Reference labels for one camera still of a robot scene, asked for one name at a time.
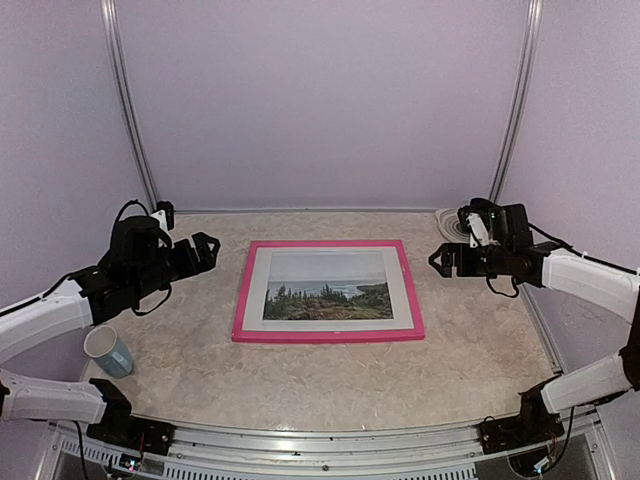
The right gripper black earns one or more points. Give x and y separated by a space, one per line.
449 249

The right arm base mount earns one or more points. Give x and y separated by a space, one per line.
532 424

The right aluminium post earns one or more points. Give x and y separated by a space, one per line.
519 98

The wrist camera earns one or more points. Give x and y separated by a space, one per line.
471 223
164 213

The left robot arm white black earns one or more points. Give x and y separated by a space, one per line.
57 311

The white mat board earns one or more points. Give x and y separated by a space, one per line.
325 325

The aluminium post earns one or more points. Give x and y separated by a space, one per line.
519 98
116 54

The white round coaster plate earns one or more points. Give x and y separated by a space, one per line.
450 227

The front aluminium rail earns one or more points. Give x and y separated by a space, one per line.
453 451

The light blue mug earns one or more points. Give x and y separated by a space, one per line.
104 347

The wooden picture frame pink edge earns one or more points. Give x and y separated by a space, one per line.
250 327

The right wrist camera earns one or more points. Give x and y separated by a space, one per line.
471 223

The dark green cup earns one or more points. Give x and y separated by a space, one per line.
481 205

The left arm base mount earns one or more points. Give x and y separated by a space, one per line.
119 427

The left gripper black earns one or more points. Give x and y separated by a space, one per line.
206 261

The landscape photo print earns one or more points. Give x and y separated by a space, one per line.
327 285

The left aluminium post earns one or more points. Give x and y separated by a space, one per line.
116 54

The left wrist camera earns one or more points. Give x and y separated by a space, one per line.
164 213

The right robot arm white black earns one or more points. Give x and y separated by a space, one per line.
611 287

